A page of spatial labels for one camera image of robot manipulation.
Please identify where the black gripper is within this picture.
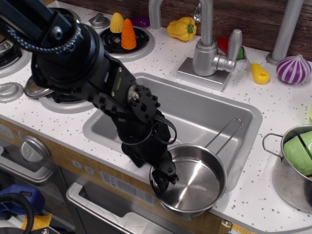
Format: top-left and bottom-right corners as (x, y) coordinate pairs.
(114, 110), (179, 191)

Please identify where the steel saucepan with wire handle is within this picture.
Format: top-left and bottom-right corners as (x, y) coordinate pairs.
(149, 118), (243, 220)

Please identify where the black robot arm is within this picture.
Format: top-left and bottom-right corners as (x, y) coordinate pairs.
(0, 0), (179, 190)

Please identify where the grey toy sink basin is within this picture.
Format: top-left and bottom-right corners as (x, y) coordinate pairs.
(82, 73), (262, 192)

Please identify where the grey oven dial knob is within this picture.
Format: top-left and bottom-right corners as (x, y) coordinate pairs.
(20, 135), (51, 163)

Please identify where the front black stove burner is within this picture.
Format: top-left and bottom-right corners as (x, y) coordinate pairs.
(39, 93), (95, 114)

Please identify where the black stove burner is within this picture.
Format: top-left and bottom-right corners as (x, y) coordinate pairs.
(0, 39), (32, 78)
(39, 93), (95, 114)

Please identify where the silver toy faucet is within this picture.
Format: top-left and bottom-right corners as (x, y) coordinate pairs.
(148, 0), (243, 93)

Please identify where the back right black burner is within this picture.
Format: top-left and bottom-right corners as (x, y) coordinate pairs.
(99, 26), (155, 62)

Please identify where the orange toy carrot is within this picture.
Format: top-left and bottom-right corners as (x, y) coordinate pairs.
(121, 19), (137, 50)

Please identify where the steel pot lid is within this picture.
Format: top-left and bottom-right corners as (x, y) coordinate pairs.
(24, 76), (53, 98)

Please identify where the yellow toy bell pepper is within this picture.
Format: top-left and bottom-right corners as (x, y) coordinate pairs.
(167, 17), (197, 41)

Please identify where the red toy pepper slice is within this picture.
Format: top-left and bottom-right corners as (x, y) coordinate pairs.
(217, 38), (246, 60)

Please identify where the purple toy eggplant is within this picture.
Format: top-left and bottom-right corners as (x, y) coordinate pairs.
(124, 16), (150, 28)

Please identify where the blue plastic tool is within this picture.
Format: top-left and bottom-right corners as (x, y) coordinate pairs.
(0, 184), (45, 215)

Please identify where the yellow toy corn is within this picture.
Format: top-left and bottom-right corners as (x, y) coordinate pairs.
(110, 12), (124, 34)

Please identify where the grey rear stove knob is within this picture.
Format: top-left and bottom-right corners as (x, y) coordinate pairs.
(88, 13), (110, 29)

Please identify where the grey stove knob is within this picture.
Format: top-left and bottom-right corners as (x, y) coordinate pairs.
(88, 13), (110, 29)
(0, 82), (24, 103)

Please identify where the green toy cabbage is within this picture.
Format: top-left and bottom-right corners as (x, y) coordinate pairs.
(283, 131), (312, 176)

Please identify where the grey stove knob front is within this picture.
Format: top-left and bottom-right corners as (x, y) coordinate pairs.
(0, 82), (24, 103)

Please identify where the back left black burner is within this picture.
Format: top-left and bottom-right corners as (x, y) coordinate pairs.
(49, 7), (80, 23)

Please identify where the left black stove burner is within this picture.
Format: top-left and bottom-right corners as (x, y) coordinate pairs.
(0, 39), (32, 78)

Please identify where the yellow green toy piece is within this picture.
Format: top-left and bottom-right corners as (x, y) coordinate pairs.
(308, 105), (312, 121)

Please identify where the purple striped toy onion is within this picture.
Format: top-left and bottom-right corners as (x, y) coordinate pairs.
(276, 55), (312, 84)

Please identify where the grey dishwasher door handle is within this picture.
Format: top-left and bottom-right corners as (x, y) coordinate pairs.
(66, 182), (190, 234)

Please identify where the grey oven door handle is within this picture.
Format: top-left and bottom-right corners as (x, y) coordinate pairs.
(0, 146), (54, 186)

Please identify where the black braided cable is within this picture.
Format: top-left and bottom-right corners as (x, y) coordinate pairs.
(0, 194), (36, 231)

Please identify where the steel pot with handle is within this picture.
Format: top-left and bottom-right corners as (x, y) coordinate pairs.
(262, 124), (312, 213)

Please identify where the grey vertical post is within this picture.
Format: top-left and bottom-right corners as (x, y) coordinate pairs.
(266, 0), (304, 66)

